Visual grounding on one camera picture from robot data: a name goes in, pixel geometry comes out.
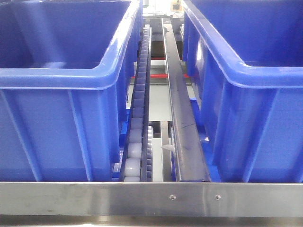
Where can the steel front shelf bar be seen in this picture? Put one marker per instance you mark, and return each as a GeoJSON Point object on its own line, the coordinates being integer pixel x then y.
{"type": "Point", "coordinates": [153, 199]}

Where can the white roller conveyor track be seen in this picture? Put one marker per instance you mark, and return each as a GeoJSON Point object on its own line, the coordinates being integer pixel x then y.
{"type": "Point", "coordinates": [136, 161]}

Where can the blue destination bin left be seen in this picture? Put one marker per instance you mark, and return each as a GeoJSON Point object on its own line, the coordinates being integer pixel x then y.
{"type": "Point", "coordinates": [65, 66]}

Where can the blue destination bin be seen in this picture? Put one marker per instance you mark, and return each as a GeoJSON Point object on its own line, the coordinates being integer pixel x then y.
{"type": "Point", "coordinates": [65, 66]}
{"type": "Point", "coordinates": [245, 58]}

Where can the blue destination bin right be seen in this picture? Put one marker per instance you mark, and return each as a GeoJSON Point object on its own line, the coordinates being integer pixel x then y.
{"type": "Point", "coordinates": [245, 58]}

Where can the steel divider rail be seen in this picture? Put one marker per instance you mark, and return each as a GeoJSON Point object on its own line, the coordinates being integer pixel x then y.
{"type": "Point", "coordinates": [190, 163]}

